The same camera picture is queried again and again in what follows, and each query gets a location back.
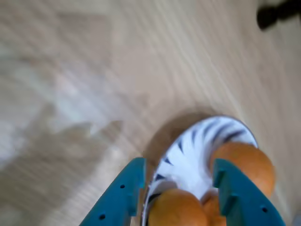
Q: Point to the black tripod stand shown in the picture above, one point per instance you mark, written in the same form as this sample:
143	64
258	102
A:
272	14

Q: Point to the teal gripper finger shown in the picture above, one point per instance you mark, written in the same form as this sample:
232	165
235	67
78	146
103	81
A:
244	200
113	202

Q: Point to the white plate with blue strokes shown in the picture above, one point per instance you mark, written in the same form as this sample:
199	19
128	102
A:
188	164

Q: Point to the orange fruit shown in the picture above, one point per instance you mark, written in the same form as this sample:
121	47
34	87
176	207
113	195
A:
254	162
178	209
212	212

